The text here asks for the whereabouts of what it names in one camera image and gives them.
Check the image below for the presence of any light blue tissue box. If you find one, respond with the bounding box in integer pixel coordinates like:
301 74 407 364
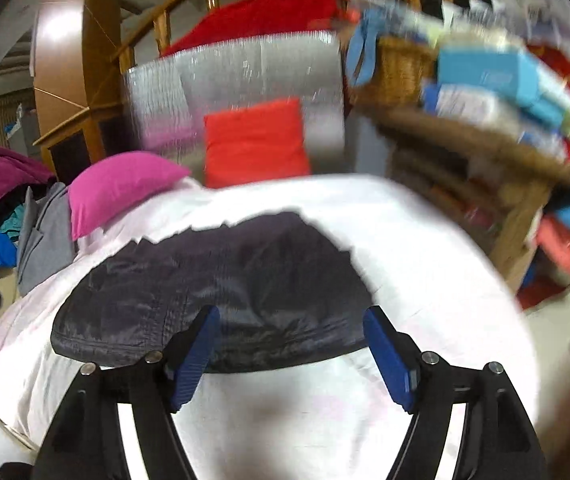
435 47 541 106

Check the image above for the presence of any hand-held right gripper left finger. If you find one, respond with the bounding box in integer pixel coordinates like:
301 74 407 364
30 305 222 480

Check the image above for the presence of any magenta cloth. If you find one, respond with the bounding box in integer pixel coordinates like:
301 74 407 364
0 145 58 223

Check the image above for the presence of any grey garment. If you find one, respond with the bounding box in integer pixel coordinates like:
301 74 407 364
16 182 80 297

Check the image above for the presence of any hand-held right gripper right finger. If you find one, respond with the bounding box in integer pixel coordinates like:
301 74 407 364
362 305 548 480

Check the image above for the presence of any light blue cloth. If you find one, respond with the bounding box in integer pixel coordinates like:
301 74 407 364
350 7 386 88

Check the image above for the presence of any magenta pillow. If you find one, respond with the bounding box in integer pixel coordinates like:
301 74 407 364
68 151 193 242

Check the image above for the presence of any red box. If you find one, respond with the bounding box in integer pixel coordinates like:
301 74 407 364
530 45 570 161

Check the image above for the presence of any wicker basket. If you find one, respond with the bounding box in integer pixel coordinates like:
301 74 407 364
360 35 441 108

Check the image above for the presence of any flat cardboard sheet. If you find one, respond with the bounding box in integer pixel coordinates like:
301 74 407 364
520 285 570 361

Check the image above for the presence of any red pillow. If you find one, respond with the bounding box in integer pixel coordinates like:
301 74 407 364
204 98 312 189

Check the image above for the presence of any silver foil mat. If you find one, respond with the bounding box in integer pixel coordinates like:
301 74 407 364
124 30 346 181

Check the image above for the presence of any wooden stair railing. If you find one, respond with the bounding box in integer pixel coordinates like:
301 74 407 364
115 0 531 61

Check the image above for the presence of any teal garment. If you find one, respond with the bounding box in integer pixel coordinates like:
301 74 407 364
0 210 28 236

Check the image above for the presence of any black puffer jacket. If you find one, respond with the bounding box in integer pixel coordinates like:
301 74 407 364
51 211 383 373

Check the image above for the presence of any white blanket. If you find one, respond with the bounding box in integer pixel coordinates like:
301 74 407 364
0 174 541 480

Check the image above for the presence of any red cloth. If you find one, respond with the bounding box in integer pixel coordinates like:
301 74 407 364
162 0 351 56

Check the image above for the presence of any toilet paper pack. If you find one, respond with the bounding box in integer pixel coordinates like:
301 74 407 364
422 82 521 133

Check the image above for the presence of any wooden table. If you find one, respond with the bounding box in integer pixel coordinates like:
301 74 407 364
360 105 570 291

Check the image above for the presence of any wooden column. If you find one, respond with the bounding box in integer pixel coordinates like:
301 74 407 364
32 0 126 161

